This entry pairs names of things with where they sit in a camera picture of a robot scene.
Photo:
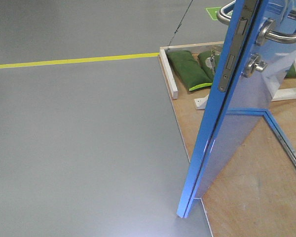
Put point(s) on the steel thumb turn lock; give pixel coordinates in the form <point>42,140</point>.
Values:
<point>254,64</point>

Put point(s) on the blue door threshold frame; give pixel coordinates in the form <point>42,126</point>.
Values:
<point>273,124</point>

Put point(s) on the blue door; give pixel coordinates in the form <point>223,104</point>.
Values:
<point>220,134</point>

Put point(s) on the steel inner door handle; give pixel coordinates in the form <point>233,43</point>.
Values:
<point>267,32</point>

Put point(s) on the white wooden base frame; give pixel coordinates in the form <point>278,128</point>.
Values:
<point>166,67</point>

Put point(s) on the steel outer door handle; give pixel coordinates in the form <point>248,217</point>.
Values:
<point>221,13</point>

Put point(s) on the steel lock face plate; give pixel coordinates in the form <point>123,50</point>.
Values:
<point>243,14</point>

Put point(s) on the green floor sign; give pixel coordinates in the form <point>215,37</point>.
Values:
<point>212,11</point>

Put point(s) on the plywood platform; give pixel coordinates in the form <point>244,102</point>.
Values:
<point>255,193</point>

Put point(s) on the green sandbag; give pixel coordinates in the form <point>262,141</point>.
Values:
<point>188,70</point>
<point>202,58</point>

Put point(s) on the white triangular brace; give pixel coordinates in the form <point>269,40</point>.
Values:
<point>280,95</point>

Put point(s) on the green sandbag left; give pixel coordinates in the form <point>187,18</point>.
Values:
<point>188,70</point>

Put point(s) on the green sandbag right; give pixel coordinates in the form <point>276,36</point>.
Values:
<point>202,58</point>

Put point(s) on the keys in lock cylinder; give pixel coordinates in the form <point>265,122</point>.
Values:
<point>212,61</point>

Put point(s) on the steel door handle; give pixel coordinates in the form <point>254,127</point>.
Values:
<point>267,32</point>
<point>221,13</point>

